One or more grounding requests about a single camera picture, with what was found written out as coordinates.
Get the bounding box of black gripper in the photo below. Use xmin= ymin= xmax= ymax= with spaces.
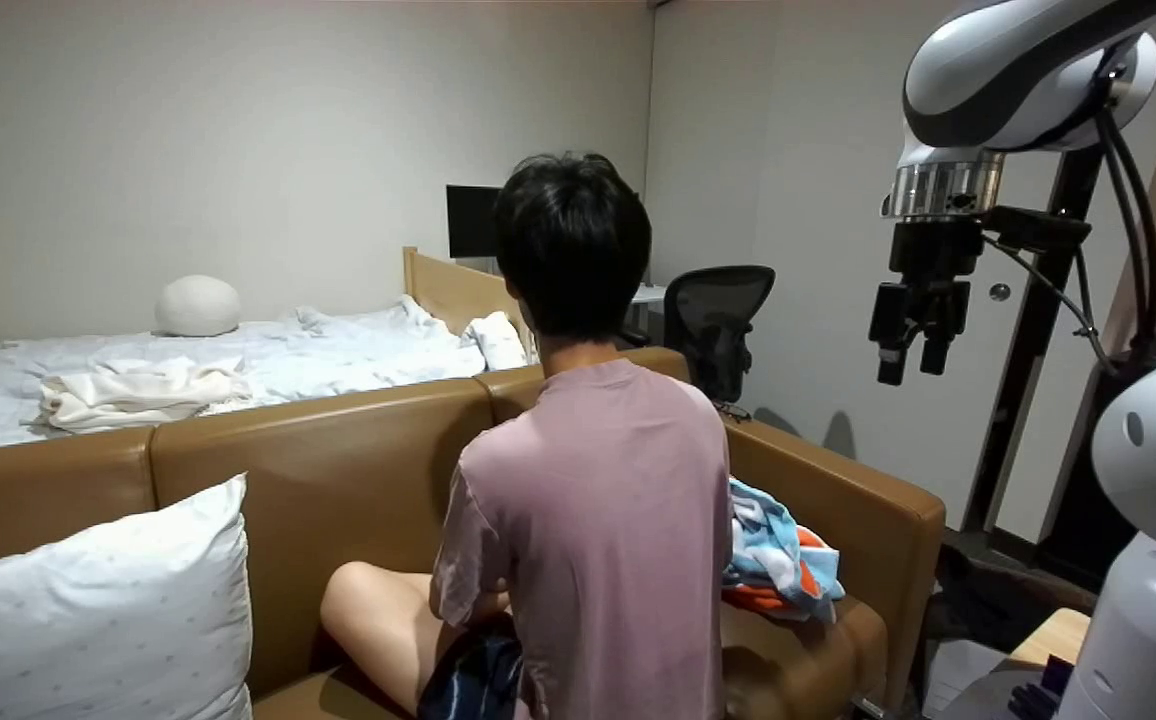
xmin=867 ymin=217 xmax=986 ymax=388

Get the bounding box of orange white striped towel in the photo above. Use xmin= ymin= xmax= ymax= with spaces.
xmin=719 ymin=475 xmax=846 ymax=625

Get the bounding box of man in pink shirt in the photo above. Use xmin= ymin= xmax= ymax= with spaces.
xmin=316 ymin=152 xmax=737 ymax=720

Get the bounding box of black slanted pole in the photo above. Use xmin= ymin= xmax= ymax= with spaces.
xmin=961 ymin=143 xmax=1106 ymax=536

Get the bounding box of black office chair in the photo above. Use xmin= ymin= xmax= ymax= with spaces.
xmin=660 ymin=258 xmax=780 ymax=408

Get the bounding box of light wooden table corner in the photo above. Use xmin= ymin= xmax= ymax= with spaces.
xmin=1008 ymin=602 xmax=1090 ymax=671

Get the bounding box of dark purple item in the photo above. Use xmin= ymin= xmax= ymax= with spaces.
xmin=1008 ymin=656 xmax=1077 ymax=720

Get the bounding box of small white bed pillow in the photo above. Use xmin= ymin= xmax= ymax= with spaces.
xmin=460 ymin=309 xmax=534 ymax=374

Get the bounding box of black computer monitor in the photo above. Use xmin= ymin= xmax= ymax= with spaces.
xmin=444 ymin=180 xmax=506 ymax=258

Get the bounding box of bed with white sheets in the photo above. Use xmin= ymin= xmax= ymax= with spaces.
xmin=0 ymin=292 xmax=541 ymax=458

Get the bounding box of white round lamp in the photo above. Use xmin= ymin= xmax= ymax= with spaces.
xmin=151 ymin=271 xmax=244 ymax=341

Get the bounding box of crumpled white cloth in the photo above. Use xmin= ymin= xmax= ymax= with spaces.
xmin=33 ymin=356 xmax=253 ymax=434

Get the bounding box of large white pillow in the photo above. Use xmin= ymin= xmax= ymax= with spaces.
xmin=0 ymin=472 xmax=255 ymax=720

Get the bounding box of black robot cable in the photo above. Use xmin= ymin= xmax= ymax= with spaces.
xmin=1000 ymin=36 xmax=1156 ymax=365

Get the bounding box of wooden bed frame panel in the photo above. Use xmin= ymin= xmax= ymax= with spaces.
xmin=400 ymin=243 xmax=541 ymax=356

